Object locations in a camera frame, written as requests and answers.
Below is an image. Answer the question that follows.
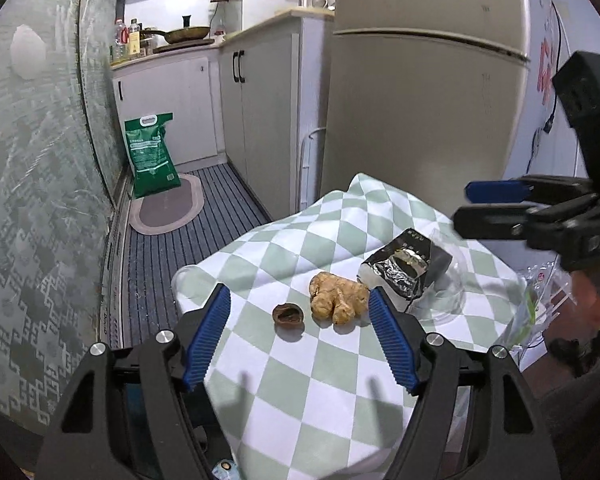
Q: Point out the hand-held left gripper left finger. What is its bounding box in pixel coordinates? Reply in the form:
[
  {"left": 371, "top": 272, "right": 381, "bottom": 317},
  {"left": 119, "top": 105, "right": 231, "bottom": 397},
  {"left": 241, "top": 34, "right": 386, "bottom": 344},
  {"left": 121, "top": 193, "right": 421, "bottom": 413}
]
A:
[{"left": 34, "top": 282, "right": 232, "bottom": 480}]

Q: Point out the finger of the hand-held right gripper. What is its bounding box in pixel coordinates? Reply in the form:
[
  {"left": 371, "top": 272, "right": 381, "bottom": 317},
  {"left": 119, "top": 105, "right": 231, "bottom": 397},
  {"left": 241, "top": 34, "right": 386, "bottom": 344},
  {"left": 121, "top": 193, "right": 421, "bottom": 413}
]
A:
[
  {"left": 451, "top": 204, "right": 551, "bottom": 252},
  {"left": 464, "top": 175, "right": 593, "bottom": 208}
]

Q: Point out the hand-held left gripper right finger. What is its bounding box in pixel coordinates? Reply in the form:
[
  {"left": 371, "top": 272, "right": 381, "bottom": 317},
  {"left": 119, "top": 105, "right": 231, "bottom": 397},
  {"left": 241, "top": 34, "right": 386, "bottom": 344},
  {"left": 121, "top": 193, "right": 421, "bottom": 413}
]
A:
[{"left": 367, "top": 287, "right": 563, "bottom": 480}]

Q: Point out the black snack packet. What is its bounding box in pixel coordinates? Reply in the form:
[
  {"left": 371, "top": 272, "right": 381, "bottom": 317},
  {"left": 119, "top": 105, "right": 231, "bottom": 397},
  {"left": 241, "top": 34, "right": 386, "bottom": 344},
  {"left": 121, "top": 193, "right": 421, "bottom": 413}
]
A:
[{"left": 357, "top": 227, "right": 453, "bottom": 313}]

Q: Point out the clear plastic container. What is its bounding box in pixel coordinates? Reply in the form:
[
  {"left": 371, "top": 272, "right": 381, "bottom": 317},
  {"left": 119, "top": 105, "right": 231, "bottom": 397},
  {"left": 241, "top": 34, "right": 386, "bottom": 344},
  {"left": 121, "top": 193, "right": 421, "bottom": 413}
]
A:
[{"left": 407, "top": 227, "right": 468, "bottom": 322}]

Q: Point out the ginger root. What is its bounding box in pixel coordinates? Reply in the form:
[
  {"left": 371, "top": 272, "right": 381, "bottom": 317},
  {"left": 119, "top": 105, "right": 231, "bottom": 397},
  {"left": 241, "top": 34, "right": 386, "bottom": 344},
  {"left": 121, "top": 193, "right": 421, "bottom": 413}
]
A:
[{"left": 309, "top": 271, "right": 371, "bottom": 325}]

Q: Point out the walnut shell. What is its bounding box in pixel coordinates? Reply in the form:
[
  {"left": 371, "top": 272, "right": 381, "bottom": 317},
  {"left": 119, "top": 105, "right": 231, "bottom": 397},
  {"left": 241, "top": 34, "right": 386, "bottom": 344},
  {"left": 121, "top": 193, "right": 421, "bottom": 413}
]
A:
[{"left": 272, "top": 302, "right": 305, "bottom": 330}]

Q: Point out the blue snack packet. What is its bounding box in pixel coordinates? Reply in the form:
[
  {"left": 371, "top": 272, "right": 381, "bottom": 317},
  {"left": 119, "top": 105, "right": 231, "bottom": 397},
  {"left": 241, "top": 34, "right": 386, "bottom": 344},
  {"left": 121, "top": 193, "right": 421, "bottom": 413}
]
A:
[{"left": 211, "top": 460, "right": 241, "bottom": 480}]

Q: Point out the person's right forearm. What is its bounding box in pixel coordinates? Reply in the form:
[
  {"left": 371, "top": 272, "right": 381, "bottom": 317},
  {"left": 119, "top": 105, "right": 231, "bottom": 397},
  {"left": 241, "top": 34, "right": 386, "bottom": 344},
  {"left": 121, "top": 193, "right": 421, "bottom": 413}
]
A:
[{"left": 545, "top": 320, "right": 600, "bottom": 461}]

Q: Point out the person's right hand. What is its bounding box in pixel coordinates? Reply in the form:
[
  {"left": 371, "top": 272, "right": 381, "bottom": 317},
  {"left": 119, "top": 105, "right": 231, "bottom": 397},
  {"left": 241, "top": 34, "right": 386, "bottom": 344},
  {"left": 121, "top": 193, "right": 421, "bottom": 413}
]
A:
[{"left": 570, "top": 261, "right": 600, "bottom": 333}]

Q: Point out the striped dark floor mat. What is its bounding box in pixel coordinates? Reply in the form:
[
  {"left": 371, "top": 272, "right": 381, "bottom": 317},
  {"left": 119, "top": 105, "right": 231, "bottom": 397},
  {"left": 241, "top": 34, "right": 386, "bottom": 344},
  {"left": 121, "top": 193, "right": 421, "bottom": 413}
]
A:
[{"left": 120, "top": 165, "right": 273, "bottom": 351}]

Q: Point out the green white checkered tablecloth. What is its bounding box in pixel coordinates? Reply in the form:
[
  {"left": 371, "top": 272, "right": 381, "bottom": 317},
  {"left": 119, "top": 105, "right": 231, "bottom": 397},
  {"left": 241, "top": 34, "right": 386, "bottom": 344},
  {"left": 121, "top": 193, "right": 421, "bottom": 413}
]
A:
[{"left": 171, "top": 172, "right": 531, "bottom": 480}]

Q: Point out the clear plastic bag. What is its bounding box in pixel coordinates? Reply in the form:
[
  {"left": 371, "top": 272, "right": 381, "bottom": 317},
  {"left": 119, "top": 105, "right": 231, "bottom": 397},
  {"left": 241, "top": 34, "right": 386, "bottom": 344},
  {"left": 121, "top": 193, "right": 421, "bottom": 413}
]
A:
[{"left": 517, "top": 264, "right": 578, "bottom": 356}]

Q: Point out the silver refrigerator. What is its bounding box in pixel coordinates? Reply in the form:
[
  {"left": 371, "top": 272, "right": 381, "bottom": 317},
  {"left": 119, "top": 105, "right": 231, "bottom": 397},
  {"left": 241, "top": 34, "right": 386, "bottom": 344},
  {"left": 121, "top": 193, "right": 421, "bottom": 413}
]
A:
[{"left": 320, "top": 0, "right": 533, "bottom": 221}]

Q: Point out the oval grey floor mat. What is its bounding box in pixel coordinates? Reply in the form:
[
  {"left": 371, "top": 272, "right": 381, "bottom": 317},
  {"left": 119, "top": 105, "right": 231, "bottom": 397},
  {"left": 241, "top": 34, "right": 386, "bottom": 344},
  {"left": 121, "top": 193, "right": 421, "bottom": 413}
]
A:
[{"left": 130, "top": 172, "right": 207, "bottom": 236}]

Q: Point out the green rice bag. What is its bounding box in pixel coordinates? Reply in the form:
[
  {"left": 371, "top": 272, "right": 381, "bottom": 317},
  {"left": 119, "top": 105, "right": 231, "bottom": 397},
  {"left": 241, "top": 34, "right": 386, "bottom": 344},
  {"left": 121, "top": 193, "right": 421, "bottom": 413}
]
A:
[{"left": 124, "top": 112, "right": 182, "bottom": 199}]

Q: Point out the patterned frosted sliding door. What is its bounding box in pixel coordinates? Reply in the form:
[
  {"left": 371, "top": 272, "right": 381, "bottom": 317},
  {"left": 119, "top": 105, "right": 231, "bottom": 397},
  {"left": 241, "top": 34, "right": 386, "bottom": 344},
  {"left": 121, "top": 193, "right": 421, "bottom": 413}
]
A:
[
  {"left": 0, "top": 0, "right": 116, "bottom": 431},
  {"left": 77, "top": 0, "right": 128, "bottom": 201}
]

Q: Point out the white stove base cabinet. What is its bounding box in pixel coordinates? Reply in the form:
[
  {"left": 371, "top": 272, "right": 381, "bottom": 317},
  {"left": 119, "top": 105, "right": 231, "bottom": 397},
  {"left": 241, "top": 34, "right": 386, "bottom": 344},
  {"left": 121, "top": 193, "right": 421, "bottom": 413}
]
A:
[{"left": 111, "top": 52, "right": 226, "bottom": 166}]

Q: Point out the black induction stove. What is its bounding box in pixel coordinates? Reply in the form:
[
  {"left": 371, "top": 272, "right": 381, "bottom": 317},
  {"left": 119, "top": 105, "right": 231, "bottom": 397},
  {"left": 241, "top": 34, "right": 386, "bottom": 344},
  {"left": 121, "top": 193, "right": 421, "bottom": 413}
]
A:
[{"left": 152, "top": 39, "right": 216, "bottom": 54}]

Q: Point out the frying pan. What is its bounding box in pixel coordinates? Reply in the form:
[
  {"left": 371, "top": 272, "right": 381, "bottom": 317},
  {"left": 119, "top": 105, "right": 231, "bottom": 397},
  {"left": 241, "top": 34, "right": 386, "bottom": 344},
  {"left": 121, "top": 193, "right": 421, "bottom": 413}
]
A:
[{"left": 139, "top": 16, "right": 212, "bottom": 45}]

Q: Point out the clear bottle with red cap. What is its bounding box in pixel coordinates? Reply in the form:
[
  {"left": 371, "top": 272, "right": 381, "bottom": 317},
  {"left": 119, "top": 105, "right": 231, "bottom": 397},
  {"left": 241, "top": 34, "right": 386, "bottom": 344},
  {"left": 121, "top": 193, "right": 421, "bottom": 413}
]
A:
[{"left": 114, "top": 19, "right": 130, "bottom": 61}]

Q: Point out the black power cable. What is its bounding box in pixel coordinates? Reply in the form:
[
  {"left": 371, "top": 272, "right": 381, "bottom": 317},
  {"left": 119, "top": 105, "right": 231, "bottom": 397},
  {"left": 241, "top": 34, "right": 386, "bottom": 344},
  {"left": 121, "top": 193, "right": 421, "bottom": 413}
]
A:
[{"left": 527, "top": 0, "right": 567, "bottom": 171}]

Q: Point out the red wall sticker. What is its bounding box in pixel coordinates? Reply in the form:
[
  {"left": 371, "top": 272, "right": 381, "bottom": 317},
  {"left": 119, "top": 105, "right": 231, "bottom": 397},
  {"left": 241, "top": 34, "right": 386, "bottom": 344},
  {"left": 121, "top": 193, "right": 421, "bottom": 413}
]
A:
[{"left": 537, "top": 40, "right": 557, "bottom": 106}]

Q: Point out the white metal tube frame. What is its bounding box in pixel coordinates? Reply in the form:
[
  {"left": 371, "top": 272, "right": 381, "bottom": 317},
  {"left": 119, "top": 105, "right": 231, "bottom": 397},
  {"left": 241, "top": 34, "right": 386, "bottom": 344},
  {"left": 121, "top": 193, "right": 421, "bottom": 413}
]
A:
[{"left": 297, "top": 127, "right": 328, "bottom": 211}]

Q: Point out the white cabinet with black handles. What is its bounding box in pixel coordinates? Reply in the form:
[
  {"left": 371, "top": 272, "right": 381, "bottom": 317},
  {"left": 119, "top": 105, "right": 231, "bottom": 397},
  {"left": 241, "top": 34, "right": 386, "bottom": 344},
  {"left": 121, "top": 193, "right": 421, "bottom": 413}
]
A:
[{"left": 219, "top": 10, "right": 336, "bottom": 221}]

